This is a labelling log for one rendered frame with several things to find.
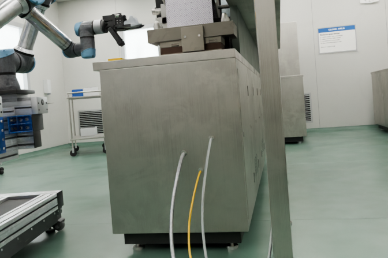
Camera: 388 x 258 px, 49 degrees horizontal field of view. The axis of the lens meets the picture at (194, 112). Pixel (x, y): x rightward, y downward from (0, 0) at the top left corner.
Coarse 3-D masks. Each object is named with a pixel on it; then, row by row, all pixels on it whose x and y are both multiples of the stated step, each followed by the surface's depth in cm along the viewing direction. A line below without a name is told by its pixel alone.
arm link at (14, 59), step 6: (12, 48) 232; (0, 54) 226; (6, 54) 228; (12, 54) 231; (0, 60) 226; (6, 60) 228; (12, 60) 230; (18, 60) 235; (0, 66) 226; (6, 66) 227; (12, 66) 230; (18, 66) 236
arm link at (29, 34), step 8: (48, 0) 237; (40, 8) 237; (48, 8) 241; (24, 24) 239; (24, 32) 239; (32, 32) 239; (24, 40) 239; (32, 40) 241; (16, 48) 239; (24, 48) 240; (32, 48) 243; (24, 56) 240; (32, 56) 244; (24, 64) 240; (32, 64) 247; (16, 72) 240; (24, 72) 245
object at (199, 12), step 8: (168, 8) 215; (176, 8) 215; (184, 8) 214; (192, 8) 213; (200, 8) 212; (208, 8) 211; (168, 16) 216; (176, 16) 215; (184, 16) 214; (192, 16) 213; (200, 16) 212; (208, 16) 212; (168, 24) 216; (176, 24) 215; (184, 24) 214; (192, 24) 213
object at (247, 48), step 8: (232, 8) 211; (232, 16) 211; (240, 16) 228; (240, 24) 225; (240, 32) 221; (248, 32) 287; (232, 40) 212; (240, 40) 217; (248, 40) 281; (240, 48) 214; (248, 48) 275; (256, 48) 385; (248, 56) 270; (256, 56) 375; (256, 64) 365
